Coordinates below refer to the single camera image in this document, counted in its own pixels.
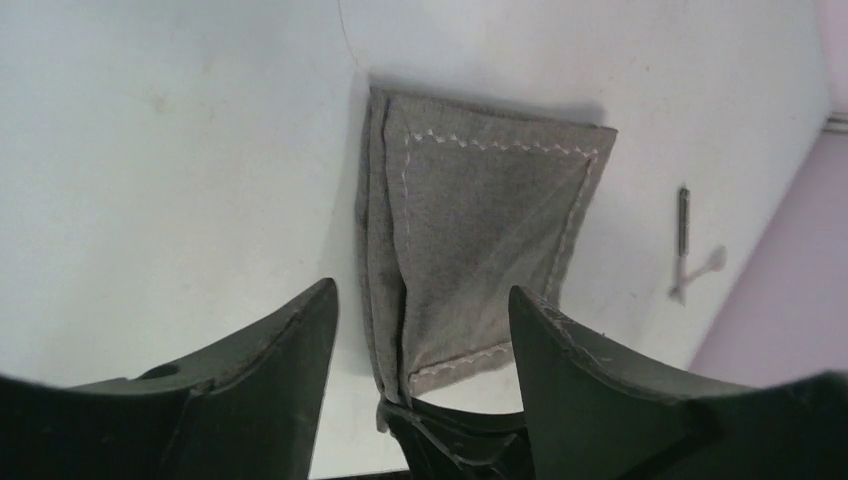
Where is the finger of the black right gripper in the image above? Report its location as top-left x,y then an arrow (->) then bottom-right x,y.
378,399 -> 536,480

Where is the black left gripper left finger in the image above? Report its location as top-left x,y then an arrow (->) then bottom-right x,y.
1,278 -> 339,479

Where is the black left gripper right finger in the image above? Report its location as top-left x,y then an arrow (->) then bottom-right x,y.
508,287 -> 847,479

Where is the grey cloth napkin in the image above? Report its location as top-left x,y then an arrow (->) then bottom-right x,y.
355,86 -> 617,404

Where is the silver metal utensil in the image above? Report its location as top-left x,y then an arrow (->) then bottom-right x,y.
670,185 -> 690,305

